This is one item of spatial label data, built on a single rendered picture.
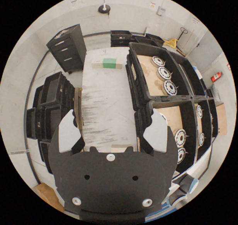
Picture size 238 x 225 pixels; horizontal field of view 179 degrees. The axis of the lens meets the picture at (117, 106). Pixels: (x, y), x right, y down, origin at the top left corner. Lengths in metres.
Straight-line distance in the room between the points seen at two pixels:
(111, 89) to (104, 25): 2.96
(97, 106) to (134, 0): 3.35
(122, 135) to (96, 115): 0.20
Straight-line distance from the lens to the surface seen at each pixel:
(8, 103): 2.65
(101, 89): 0.54
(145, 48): 0.59
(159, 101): 0.30
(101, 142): 0.48
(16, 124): 2.67
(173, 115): 0.47
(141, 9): 3.45
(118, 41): 1.71
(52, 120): 1.12
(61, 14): 3.45
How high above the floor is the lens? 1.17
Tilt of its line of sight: 75 degrees down
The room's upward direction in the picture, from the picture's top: 10 degrees clockwise
